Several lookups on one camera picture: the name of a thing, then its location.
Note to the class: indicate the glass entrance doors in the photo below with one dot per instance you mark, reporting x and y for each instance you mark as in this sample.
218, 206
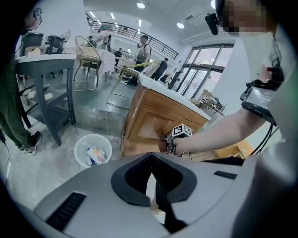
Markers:
198, 76

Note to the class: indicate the black head camera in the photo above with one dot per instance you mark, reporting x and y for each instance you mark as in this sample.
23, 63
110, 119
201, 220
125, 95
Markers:
211, 23

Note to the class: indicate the slim black faucet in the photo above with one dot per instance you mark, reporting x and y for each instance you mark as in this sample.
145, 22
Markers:
174, 80

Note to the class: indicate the round ceiling light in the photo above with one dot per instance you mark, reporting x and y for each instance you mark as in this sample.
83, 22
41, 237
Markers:
140, 5
180, 25

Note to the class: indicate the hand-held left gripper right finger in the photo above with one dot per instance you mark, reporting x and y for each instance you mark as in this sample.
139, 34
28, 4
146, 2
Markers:
209, 193

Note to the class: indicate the person's head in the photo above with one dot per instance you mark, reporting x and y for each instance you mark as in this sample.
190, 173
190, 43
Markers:
246, 18

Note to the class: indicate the gold chair white round seat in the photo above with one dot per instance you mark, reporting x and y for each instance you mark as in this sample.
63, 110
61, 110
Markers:
151, 68

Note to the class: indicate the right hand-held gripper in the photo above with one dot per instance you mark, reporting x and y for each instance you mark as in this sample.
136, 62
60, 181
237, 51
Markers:
180, 131

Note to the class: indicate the white frame rack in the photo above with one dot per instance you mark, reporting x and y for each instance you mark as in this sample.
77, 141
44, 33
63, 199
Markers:
209, 102

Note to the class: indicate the small white sink top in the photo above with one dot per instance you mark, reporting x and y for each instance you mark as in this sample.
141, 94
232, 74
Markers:
46, 58

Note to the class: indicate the black balcony railing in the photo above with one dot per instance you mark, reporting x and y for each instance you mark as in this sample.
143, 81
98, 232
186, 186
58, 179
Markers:
163, 47

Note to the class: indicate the person's black shorts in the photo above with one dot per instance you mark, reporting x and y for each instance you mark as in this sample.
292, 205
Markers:
228, 160

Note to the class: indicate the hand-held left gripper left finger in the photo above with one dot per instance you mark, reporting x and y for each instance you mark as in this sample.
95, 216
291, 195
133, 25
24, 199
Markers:
104, 209

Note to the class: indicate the person's white t-shirt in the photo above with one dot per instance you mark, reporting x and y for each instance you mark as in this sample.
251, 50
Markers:
256, 60

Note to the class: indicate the small cardboard box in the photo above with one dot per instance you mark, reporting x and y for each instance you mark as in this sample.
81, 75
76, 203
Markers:
35, 51

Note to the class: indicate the yellow wooden board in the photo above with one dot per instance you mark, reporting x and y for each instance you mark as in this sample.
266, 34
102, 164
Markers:
242, 148

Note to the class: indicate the white ceramic sink top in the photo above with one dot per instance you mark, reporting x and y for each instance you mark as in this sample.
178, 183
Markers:
163, 87

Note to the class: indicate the blocky black faucet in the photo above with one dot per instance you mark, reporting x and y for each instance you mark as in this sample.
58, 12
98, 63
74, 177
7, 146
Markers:
53, 48

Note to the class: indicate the white mesh wastebasket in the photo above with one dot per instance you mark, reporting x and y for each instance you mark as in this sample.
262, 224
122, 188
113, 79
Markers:
81, 151

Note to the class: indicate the white and orange carton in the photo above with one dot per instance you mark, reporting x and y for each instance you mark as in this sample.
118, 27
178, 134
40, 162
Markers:
95, 154

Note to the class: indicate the table with white tablecloth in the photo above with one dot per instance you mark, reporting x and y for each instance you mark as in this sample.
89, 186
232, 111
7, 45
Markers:
107, 62

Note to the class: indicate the wooden vanity cabinet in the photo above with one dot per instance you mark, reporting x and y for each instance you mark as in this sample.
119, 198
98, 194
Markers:
135, 104

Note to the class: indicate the person's right forearm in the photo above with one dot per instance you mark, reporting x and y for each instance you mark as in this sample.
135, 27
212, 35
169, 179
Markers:
209, 134

